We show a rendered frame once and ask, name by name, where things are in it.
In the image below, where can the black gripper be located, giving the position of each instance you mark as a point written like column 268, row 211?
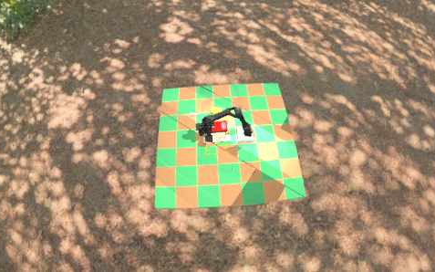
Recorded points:
column 208, row 137

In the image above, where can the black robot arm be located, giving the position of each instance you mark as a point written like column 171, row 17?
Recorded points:
column 208, row 121

